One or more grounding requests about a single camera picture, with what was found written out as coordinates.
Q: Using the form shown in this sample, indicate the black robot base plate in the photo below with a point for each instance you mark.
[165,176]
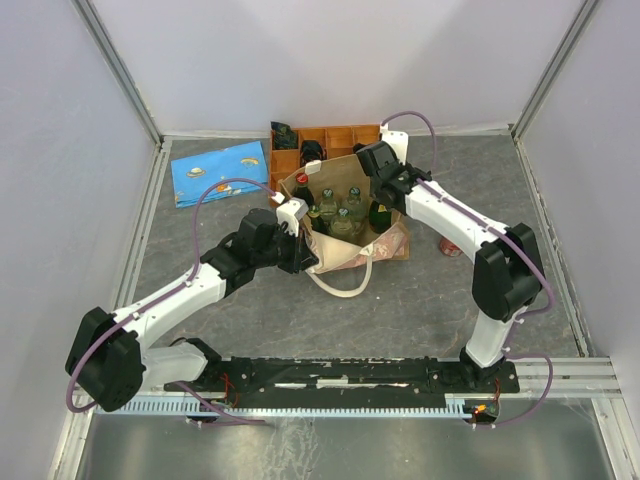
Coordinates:
[340,384]

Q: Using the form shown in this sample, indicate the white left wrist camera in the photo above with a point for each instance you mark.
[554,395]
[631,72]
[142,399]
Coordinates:
[289,213]

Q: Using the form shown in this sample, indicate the red beverage can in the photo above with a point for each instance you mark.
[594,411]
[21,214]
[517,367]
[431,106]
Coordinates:
[448,248]

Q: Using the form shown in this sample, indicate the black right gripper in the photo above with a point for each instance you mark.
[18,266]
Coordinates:
[404,167]

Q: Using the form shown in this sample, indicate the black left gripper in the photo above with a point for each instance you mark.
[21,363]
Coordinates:
[306,257]

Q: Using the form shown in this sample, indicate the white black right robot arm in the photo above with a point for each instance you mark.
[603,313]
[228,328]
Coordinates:
[507,269]

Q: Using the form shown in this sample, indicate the red cap cola bottle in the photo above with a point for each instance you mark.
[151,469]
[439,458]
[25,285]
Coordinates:
[302,190]

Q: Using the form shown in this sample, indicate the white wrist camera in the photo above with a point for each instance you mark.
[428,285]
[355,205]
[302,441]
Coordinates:
[398,140]
[289,213]

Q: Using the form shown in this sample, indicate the dark patterned packet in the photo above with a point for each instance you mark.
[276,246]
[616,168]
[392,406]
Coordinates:
[284,137]

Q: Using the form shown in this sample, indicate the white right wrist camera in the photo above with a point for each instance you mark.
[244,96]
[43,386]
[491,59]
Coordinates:
[398,140]

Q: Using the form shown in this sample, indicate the orange wooden compartment tray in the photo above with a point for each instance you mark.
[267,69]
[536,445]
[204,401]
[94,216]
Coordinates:
[326,155]

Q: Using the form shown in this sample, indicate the dark green yellow-label bottle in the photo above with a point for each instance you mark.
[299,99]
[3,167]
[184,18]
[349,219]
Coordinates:
[379,217]

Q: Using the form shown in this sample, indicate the clear glass bottle front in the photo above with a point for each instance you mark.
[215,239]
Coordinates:
[342,226]

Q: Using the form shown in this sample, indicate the blue patterned cloth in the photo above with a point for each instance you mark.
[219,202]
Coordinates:
[193,175]

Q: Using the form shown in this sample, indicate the clear glass bottle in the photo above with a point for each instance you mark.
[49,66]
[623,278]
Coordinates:
[328,205]
[356,204]
[342,226]

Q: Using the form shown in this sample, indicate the small green glass bottle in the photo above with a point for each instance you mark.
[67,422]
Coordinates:
[317,222]

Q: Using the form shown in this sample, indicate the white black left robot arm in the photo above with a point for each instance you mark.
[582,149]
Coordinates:
[113,354]

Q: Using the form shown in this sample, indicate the burlap canvas tote bag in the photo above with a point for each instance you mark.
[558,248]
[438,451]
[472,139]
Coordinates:
[368,248]

